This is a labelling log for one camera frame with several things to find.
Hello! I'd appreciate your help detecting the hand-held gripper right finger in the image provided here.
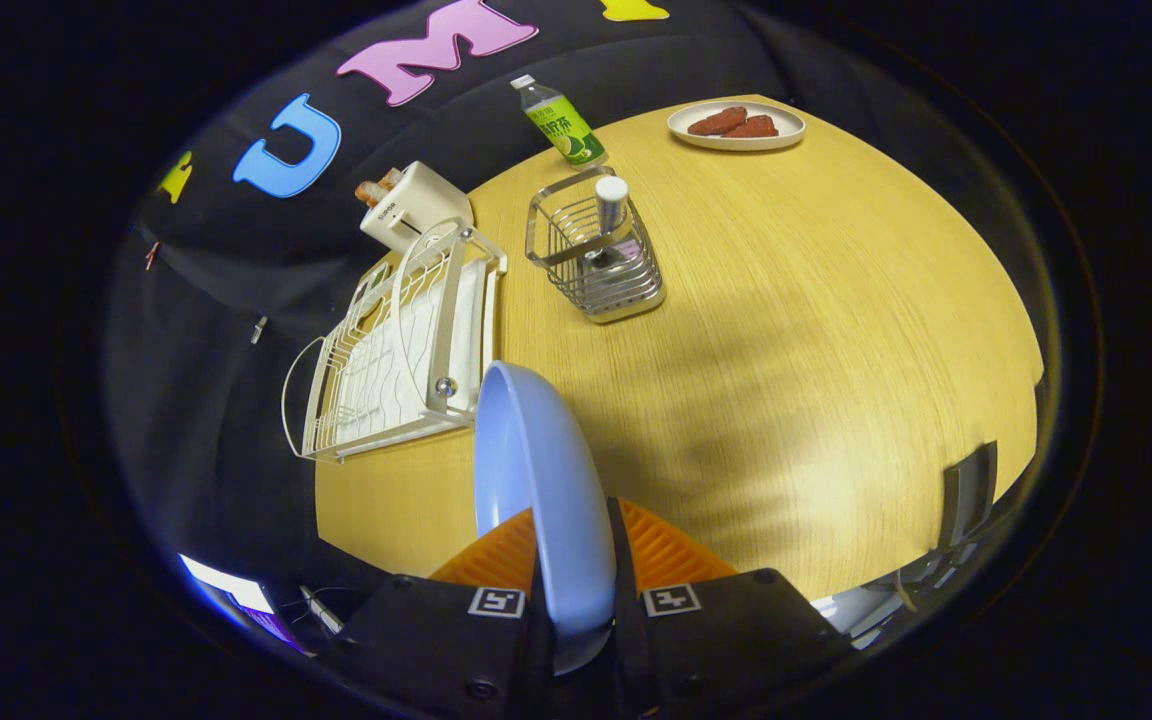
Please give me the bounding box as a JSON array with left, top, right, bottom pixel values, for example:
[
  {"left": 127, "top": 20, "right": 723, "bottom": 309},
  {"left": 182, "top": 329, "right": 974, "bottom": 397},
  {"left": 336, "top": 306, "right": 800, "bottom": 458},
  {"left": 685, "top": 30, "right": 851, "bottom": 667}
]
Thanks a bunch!
[{"left": 608, "top": 497, "right": 849, "bottom": 720}]

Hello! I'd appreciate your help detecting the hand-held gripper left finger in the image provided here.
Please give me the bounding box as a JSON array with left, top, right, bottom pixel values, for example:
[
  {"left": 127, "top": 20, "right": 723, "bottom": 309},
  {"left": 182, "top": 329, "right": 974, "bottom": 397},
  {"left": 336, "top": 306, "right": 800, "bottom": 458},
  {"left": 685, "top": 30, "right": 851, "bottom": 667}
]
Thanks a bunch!
[{"left": 336, "top": 508, "right": 553, "bottom": 720}]

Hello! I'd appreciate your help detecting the blue plate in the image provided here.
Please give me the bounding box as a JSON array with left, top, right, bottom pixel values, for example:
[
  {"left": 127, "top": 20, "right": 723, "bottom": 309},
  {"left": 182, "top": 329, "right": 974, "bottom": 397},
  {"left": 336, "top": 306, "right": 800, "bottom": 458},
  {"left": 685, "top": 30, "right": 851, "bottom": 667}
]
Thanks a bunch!
[{"left": 474, "top": 360, "right": 618, "bottom": 676}]

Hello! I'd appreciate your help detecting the white wire dish rack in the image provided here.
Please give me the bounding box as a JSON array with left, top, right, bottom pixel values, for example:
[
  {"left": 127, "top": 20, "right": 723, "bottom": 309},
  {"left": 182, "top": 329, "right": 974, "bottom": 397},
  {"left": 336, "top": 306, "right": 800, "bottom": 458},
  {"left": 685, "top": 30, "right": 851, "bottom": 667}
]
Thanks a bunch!
[{"left": 281, "top": 218, "right": 509, "bottom": 464}]

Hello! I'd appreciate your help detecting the metal wire basket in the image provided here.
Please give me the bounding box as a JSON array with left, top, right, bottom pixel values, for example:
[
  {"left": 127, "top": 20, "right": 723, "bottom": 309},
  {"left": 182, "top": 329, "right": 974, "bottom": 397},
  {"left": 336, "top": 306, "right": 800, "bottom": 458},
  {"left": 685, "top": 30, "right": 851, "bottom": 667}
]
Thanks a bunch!
[{"left": 525, "top": 166, "right": 667, "bottom": 324}]

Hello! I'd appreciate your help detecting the checked handle metal spoon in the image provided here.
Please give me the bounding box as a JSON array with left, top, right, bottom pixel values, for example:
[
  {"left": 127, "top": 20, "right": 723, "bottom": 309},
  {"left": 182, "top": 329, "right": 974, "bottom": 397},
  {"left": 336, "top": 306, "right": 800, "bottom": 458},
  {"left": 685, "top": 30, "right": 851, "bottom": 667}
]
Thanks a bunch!
[{"left": 591, "top": 176, "right": 630, "bottom": 269}]

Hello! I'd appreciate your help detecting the white oval sausage plate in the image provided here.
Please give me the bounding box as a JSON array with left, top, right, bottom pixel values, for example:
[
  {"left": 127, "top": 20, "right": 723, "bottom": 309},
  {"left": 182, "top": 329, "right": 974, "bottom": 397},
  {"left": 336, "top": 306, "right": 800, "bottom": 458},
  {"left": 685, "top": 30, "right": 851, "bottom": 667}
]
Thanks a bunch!
[{"left": 666, "top": 98, "right": 807, "bottom": 152}]

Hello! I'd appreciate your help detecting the lit monitor screen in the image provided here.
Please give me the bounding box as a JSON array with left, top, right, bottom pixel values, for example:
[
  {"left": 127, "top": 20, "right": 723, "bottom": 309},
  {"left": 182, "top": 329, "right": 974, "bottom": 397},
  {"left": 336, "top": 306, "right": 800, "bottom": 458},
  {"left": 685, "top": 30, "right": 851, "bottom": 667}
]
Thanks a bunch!
[{"left": 179, "top": 553, "right": 307, "bottom": 656}]

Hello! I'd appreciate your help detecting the dark chair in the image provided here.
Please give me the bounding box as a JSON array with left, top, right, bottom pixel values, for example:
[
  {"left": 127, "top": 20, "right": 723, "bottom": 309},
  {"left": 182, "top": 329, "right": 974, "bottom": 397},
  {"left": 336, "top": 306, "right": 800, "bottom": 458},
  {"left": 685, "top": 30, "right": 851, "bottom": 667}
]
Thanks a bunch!
[{"left": 941, "top": 440, "right": 999, "bottom": 549}]

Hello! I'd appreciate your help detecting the black backdrop cloth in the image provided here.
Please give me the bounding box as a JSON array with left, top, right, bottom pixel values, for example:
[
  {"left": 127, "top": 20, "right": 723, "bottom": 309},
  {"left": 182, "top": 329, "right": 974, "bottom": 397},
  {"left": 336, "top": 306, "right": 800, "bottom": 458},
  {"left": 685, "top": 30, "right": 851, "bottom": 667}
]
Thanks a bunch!
[{"left": 101, "top": 0, "right": 1077, "bottom": 601}]

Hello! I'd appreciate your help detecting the white toaster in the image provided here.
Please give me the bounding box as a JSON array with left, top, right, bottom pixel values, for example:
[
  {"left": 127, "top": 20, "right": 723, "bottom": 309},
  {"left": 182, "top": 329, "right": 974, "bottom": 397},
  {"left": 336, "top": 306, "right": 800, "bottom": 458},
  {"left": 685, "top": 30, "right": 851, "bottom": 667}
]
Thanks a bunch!
[{"left": 359, "top": 160, "right": 475, "bottom": 254}]

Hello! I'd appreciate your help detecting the green label drink bottle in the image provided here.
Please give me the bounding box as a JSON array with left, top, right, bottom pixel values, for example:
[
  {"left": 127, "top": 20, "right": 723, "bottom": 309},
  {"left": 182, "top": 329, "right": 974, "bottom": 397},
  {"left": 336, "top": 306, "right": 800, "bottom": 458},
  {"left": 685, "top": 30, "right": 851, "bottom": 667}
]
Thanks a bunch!
[{"left": 510, "top": 74, "right": 609, "bottom": 169}]

